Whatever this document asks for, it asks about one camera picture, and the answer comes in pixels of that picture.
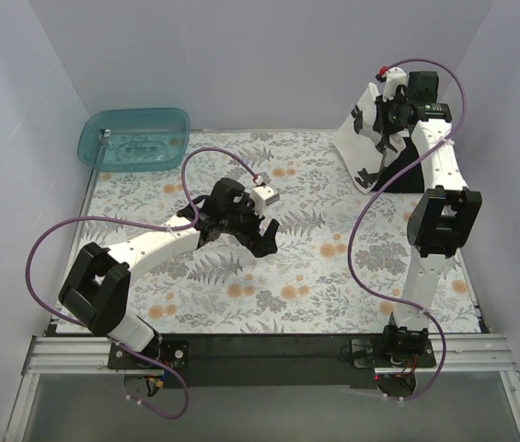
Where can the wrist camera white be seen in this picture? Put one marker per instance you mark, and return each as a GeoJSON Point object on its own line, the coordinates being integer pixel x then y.
{"type": "Point", "coordinates": [392, 78]}
{"type": "Point", "coordinates": [262, 195]}

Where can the floral table mat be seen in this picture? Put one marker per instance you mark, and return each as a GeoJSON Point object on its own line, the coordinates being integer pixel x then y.
{"type": "Point", "coordinates": [341, 260]}

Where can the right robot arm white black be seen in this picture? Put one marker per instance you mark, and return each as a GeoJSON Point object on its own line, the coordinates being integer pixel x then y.
{"type": "Point", "coordinates": [442, 220]}

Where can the folded black t shirt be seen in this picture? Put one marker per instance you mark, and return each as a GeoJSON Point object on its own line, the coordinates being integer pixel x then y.
{"type": "Point", "coordinates": [411, 181]}

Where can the teal plastic basket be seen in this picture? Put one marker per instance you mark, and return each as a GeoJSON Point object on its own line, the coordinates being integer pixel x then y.
{"type": "Point", "coordinates": [135, 140]}

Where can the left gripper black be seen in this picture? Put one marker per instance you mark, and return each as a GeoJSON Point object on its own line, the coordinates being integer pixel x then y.
{"type": "Point", "coordinates": [250, 227]}

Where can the white t shirt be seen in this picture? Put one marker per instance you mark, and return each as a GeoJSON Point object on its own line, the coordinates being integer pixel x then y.
{"type": "Point", "coordinates": [356, 142]}

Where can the aluminium frame rail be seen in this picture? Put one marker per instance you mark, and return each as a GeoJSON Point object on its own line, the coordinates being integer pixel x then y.
{"type": "Point", "coordinates": [77, 388]}

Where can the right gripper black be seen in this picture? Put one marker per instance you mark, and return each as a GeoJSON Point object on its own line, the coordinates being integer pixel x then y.
{"type": "Point", "coordinates": [387, 121]}

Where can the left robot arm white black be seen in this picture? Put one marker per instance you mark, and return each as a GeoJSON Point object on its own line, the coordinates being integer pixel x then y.
{"type": "Point", "coordinates": [97, 287]}

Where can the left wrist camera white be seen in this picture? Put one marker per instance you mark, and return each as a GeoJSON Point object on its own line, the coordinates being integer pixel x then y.
{"type": "Point", "coordinates": [262, 195]}

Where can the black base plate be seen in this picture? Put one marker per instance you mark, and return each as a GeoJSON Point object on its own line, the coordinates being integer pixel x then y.
{"type": "Point", "coordinates": [258, 360]}

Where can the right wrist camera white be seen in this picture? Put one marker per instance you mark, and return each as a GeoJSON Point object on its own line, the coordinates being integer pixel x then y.
{"type": "Point", "coordinates": [392, 78]}

